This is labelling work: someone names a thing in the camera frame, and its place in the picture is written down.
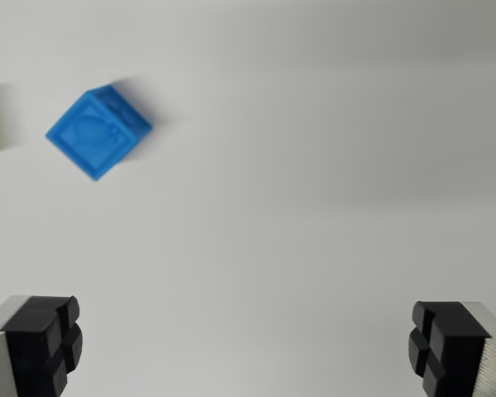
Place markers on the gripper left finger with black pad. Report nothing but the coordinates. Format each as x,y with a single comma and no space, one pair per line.
29,347

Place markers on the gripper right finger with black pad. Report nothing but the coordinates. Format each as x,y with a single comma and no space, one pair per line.
459,351

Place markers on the blue embossed cube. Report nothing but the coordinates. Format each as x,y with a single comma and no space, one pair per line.
95,134

